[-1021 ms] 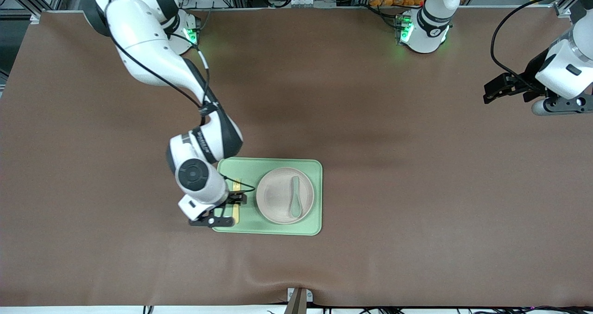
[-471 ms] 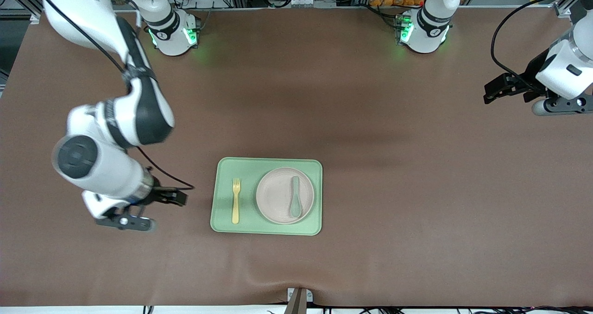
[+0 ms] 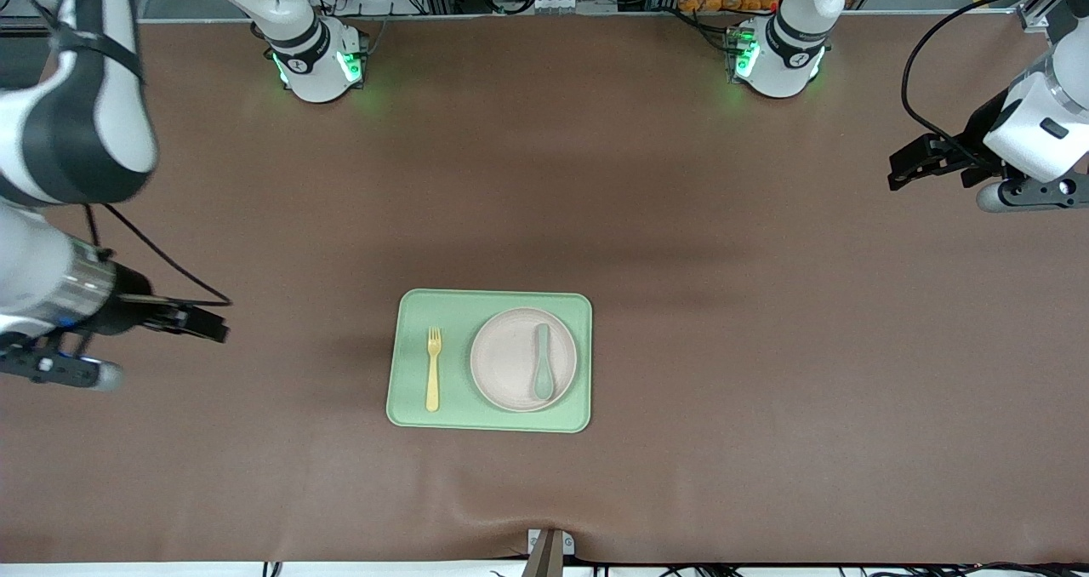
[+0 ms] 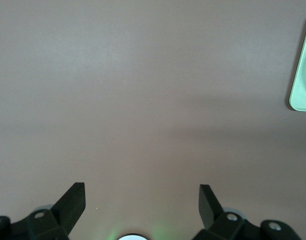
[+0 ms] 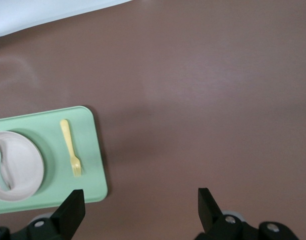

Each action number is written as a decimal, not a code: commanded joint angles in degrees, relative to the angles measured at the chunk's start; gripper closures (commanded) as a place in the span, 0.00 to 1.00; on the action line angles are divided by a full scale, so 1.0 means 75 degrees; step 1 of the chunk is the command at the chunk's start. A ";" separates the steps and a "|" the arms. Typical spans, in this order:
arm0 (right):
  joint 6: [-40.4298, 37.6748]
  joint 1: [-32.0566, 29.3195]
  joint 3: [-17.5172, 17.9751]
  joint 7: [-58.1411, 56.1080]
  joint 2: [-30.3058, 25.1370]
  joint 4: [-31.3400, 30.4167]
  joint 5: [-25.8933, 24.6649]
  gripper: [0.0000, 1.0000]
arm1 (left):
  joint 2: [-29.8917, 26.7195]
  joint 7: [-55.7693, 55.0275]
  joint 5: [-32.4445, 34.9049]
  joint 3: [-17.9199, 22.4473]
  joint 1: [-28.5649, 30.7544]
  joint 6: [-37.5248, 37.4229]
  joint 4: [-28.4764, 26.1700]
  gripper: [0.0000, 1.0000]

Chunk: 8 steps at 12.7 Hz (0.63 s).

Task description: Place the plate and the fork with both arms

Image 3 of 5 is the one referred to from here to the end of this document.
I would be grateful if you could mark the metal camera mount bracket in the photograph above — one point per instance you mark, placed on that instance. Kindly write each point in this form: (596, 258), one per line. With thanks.
(549, 551)

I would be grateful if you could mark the green plastic spoon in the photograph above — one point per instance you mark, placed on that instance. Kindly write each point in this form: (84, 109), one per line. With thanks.
(543, 381)

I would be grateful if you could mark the light green rectangular tray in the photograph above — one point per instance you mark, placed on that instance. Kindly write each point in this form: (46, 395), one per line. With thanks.
(408, 373)

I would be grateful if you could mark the yellow plastic fork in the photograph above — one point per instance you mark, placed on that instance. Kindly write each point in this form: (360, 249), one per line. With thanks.
(433, 381)

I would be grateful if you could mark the round beige plate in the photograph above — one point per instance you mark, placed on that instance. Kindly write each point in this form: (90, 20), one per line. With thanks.
(506, 360)

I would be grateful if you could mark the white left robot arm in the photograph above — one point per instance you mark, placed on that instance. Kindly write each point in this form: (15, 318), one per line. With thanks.
(787, 58)

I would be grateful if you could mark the aluminium frame profile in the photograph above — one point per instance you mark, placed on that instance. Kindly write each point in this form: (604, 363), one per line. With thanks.
(1042, 7)

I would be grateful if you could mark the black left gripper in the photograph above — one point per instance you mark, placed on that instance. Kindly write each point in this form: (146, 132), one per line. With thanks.
(977, 137)

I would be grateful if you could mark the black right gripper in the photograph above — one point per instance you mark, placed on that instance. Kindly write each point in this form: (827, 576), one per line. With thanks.
(129, 305)

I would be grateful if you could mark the brown table cover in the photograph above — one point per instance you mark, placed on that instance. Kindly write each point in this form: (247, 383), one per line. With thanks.
(255, 475)

